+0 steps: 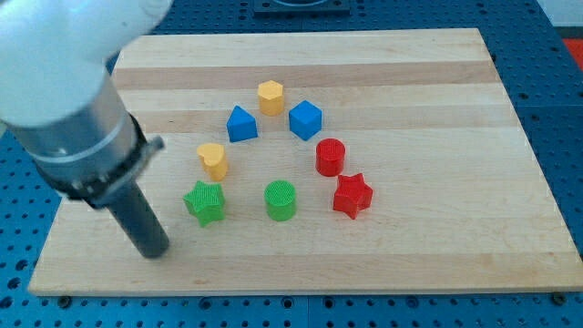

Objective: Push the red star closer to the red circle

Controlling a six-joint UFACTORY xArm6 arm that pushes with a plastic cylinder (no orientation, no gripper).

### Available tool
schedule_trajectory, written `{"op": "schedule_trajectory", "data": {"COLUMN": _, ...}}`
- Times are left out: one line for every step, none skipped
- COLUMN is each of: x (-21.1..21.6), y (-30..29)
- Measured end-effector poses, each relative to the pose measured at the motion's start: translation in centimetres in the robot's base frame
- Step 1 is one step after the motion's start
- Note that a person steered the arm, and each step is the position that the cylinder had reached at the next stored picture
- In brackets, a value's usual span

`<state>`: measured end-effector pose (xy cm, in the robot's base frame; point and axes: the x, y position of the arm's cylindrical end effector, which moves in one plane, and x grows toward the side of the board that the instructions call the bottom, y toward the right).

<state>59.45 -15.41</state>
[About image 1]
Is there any red cylinder block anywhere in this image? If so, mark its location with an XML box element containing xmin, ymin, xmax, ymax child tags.
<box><xmin>315</xmin><ymin>138</ymin><xmax>346</xmax><ymax>177</ymax></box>

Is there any blue triangular prism block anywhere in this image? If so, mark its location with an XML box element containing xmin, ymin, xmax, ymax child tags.
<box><xmin>226</xmin><ymin>106</ymin><xmax>259</xmax><ymax>142</ymax></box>

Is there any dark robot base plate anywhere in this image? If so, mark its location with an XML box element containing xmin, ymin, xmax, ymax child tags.
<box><xmin>251</xmin><ymin>0</ymin><xmax>352</xmax><ymax>15</ymax></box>

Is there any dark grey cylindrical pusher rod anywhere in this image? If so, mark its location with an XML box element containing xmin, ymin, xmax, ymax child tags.
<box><xmin>107</xmin><ymin>182</ymin><xmax>169</xmax><ymax>259</ymax></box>

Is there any yellow heart block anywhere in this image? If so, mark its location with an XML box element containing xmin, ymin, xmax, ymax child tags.
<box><xmin>197</xmin><ymin>143</ymin><xmax>229</xmax><ymax>181</ymax></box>

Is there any light wooden board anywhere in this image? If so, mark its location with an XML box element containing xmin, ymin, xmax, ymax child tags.
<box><xmin>28</xmin><ymin>28</ymin><xmax>582</xmax><ymax>296</ymax></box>

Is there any green star block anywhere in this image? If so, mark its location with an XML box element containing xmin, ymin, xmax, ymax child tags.
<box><xmin>183</xmin><ymin>180</ymin><xmax>226</xmax><ymax>228</ymax></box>

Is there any blue cube block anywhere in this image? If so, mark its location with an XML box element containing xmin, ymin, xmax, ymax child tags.
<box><xmin>288</xmin><ymin>100</ymin><xmax>322</xmax><ymax>141</ymax></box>

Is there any red star block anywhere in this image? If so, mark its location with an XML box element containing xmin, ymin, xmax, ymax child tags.
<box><xmin>332</xmin><ymin>173</ymin><xmax>373</xmax><ymax>220</ymax></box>

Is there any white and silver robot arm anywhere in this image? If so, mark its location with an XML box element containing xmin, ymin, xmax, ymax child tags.
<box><xmin>1</xmin><ymin>0</ymin><xmax>171</xmax><ymax>258</ymax></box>

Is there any green cylinder block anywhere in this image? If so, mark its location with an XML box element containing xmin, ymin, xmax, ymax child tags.
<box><xmin>264</xmin><ymin>179</ymin><xmax>296</xmax><ymax>221</ymax></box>

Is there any yellow hexagon block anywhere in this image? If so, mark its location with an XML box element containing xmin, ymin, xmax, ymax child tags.
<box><xmin>257</xmin><ymin>80</ymin><xmax>284</xmax><ymax>117</ymax></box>

